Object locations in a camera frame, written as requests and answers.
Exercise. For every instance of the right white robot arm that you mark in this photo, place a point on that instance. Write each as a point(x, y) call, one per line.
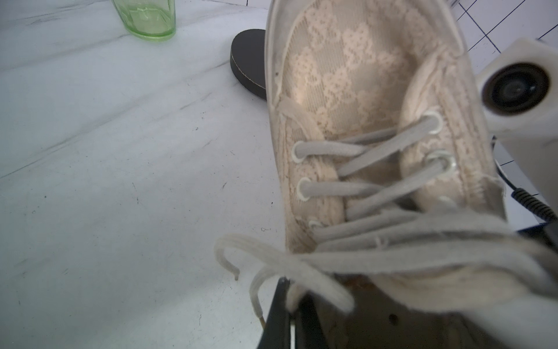
point(546, 230)

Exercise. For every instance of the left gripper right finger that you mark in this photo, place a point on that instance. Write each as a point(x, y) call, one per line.
point(308, 330)

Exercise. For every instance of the green plastic cup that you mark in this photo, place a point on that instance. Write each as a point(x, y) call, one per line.
point(152, 20)

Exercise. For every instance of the metal jewelry stand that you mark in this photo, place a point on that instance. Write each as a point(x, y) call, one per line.
point(247, 61)

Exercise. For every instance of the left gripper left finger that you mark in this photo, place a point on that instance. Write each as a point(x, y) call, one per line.
point(277, 331)

